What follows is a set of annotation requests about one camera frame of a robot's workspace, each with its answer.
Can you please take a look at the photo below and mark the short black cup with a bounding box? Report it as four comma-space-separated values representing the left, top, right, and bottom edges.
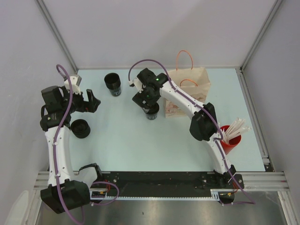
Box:
71, 119, 90, 139

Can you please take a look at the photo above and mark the paper takeout bag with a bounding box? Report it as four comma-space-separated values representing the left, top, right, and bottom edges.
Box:
164, 55, 211, 118

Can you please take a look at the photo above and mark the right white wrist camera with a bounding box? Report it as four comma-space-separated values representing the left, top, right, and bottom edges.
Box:
129, 77, 143, 93

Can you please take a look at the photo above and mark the tall black tumbler cup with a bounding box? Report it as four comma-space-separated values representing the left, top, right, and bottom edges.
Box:
104, 73, 121, 97

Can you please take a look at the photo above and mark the white slotted cable duct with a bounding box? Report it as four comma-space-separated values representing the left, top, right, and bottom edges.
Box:
90, 188, 222, 202

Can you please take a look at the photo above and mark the black coffee cup lid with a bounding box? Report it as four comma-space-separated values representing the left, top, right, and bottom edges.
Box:
145, 103, 159, 115

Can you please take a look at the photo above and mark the dark translucent coffee cup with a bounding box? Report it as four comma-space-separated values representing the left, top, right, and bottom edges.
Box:
146, 111, 158, 120

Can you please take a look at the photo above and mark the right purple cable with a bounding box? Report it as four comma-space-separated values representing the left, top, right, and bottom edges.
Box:
127, 59, 256, 205

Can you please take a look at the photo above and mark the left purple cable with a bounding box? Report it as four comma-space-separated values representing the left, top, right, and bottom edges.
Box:
52, 64, 120, 225

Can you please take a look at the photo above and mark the purple cable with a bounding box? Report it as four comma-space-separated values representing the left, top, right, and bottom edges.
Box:
127, 59, 256, 205
52, 64, 120, 225

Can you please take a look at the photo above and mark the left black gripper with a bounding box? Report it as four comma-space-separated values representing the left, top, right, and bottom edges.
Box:
61, 86, 100, 113

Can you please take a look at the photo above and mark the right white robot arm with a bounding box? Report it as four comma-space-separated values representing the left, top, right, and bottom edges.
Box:
129, 68, 236, 188

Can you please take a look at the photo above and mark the red straw holder cup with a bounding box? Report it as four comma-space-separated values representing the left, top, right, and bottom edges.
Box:
221, 125, 241, 155

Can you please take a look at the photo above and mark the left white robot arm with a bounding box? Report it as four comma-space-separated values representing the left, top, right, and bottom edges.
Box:
40, 86, 104, 214

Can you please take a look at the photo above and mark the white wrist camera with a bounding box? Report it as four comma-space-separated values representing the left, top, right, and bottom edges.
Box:
64, 75, 82, 95
129, 77, 143, 93

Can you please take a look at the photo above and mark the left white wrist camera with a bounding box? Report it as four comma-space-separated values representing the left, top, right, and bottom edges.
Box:
64, 75, 82, 95

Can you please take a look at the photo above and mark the aluminium frame rail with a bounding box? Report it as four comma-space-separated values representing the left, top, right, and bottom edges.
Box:
239, 172, 290, 191

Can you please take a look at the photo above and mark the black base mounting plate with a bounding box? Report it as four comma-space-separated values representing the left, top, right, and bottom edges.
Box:
103, 172, 234, 198

